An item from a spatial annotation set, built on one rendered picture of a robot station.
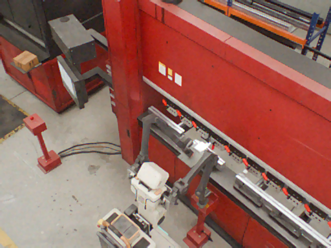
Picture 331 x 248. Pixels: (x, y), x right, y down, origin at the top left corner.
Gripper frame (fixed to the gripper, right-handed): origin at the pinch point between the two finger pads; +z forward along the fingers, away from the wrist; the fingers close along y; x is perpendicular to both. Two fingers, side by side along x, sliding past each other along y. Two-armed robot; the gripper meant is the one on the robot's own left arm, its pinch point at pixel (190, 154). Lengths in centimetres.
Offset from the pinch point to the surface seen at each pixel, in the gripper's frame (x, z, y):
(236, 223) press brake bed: 22, 48, -64
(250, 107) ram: -53, -66, -42
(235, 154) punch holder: -24.6, -14.0, -39.1
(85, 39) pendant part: -16, -94, 105
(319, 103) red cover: -71, -101, -89
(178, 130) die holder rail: -11.5, 13.7, 32.4
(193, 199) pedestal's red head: 30.8, 12.2, -27.5
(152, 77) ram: -34, -31, 69
